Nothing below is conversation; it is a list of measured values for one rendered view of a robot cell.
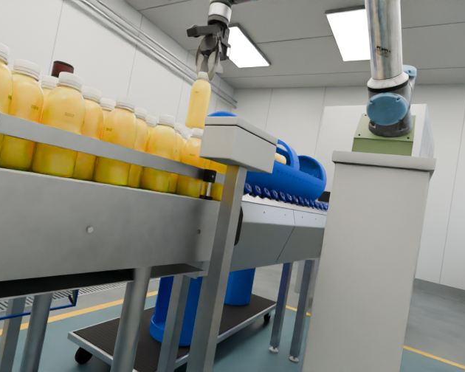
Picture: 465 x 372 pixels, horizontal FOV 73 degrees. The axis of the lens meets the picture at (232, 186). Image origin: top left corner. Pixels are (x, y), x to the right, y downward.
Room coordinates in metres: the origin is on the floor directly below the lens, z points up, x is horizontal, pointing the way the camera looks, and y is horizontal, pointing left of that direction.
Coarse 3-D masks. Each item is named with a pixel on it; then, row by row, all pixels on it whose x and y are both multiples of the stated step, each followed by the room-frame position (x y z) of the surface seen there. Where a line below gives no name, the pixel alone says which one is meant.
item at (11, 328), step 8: (8, 320) 1.02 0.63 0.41; (16, 320) 1.04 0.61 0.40; (8, 328) 1.02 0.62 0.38; (16, 328) 1.04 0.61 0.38; (8, 336) 1.03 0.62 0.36; (16, 336) 1.05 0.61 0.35; (0, 344) 1.04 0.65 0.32; (8, 344) 1.03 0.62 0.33; (16, 344) 1.05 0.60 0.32; (0, 352) 1.03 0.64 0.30; (8, 352) 1.03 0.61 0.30; (0, 360) 1.03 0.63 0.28; (8, 360) 1.04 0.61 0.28; (0, 368) 1.02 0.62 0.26; (8, 368) 1.04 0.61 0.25
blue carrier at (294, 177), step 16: (224, 112) 1.17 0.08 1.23; (288, 160) 1.88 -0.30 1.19; (304, 160) 1.89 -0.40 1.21; (256, 176) 1.22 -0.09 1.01; (272, 176) 1.31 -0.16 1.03; (288, 176) 1.41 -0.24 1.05; (304, 176) 1.54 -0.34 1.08; (320, 176) 1.82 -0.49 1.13; (288, 192) 1.51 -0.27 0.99; (304, 192) 1.63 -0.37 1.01; (320, 192) 1.78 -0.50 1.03
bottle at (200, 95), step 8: (200, 80) 1.01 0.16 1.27; (208, 80) 1.03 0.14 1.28; (192, 88) 1.02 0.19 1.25; (200, 88) 1.00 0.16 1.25; (208, 88) 1.02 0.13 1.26; (192, 96) 1.01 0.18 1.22; (200, 96) 1.00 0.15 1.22; (208, 96) 1.02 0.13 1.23; (192, 104) 1.01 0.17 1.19; (200, 104) 1.00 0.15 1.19; (208, 104) 1.03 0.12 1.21; (192, 112) 1.00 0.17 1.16; (200, 112) 1.01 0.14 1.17; (192, 120) 1.00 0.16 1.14; (200, 120) 1.01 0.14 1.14; (192, 128) 1.06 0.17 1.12; (200, 128) 1.04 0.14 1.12
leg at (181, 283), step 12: (180, 276) 1.22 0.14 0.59; (180, 288) 1.21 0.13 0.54; (180, 300) 1.22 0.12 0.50; (168, 312) 1.23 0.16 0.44; (180, 312) 1.23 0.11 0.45; (168, 324) 1.23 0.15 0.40; (180, 324) 1.24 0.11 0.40; (168, 336) 1.22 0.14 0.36; (168, 348) 1.22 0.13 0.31; (168, 360) 1.21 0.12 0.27
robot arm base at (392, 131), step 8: (408, 112) 1.11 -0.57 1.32; (400, 120) 1.11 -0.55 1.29; (408, 120) 1.12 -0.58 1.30; (368, 128) 1.21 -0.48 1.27; (376, 128) 1.16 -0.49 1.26; (384, 128) 1.14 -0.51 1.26; (392, 128) 1.12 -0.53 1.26; (400, 128) 1.13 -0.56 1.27; (408, 128) 1.13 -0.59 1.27; (384, 136) 1.15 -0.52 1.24; (392, 136) 1.14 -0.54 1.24; (400, 136) 1.13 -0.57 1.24
